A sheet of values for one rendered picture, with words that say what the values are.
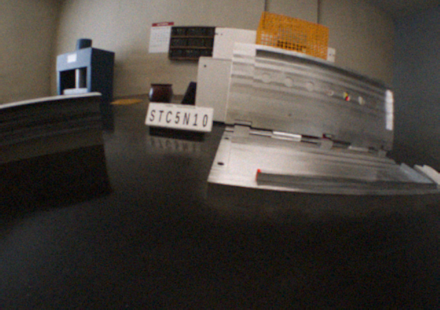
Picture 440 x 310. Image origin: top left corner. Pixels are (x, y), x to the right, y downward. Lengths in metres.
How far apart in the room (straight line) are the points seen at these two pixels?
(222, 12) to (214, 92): 1.79
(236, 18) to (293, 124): 1.94
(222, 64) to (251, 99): 0.21
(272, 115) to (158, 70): 1.97
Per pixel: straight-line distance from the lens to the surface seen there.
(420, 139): 2.78
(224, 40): 0.76
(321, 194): 0.19
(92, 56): 2.03
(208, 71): 0.51
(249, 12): 2.24
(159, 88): 0.54
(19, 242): 0.18
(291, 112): 0.34
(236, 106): 0.32
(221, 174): 0.17
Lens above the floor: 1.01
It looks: 19 degrees down
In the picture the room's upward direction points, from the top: 6 degrees clockwise
